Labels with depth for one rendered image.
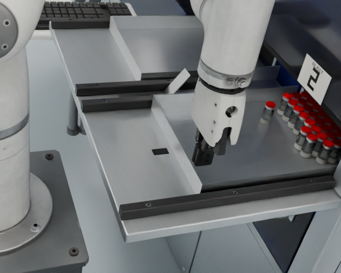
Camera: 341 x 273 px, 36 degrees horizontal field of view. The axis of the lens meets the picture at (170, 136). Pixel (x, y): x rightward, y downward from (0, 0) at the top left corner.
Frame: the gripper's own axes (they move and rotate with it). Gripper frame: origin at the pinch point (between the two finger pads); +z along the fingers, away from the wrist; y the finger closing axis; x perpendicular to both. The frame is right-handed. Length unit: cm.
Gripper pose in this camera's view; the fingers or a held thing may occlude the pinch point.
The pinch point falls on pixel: (203, 154)
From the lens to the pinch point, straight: 91.0
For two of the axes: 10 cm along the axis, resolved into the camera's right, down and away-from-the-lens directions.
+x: -9.3, 0.9, -3.6
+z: -1.6, 7.8, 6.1
